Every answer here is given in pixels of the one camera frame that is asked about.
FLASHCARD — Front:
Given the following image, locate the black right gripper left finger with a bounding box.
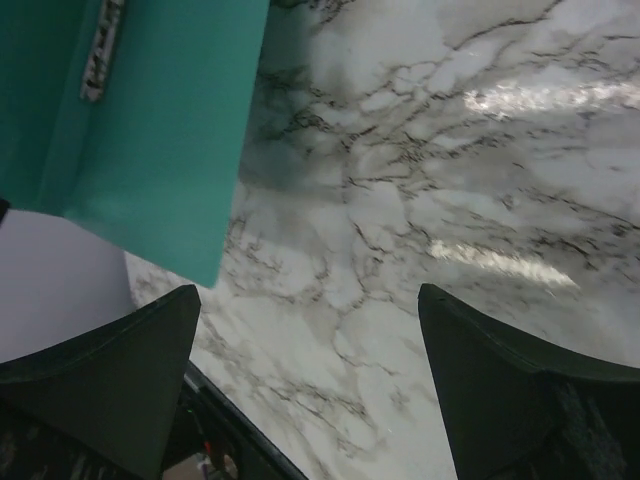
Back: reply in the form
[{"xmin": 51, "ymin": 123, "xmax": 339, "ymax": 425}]
[{"xmin": 1, "ymin": 285, "xmax": 201, "ymax": 479}]

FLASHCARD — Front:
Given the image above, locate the silver folder clip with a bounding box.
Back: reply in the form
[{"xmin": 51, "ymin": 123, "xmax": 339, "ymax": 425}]
[{"xmin": 79, "ymin": 0, "xmax": 126, "ymax": 103}]

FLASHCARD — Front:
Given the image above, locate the teal plastic folder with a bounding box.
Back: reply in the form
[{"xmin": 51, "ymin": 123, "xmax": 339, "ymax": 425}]
[{"xmin": 1, "ymin": 0, "xmax": 269, "ymax": 287}]

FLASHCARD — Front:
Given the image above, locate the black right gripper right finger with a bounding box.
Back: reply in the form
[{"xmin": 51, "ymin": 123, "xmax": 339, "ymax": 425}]
[{"xmin": 418, "ymin": 284, "xmax": 639, "ymax": 479}]

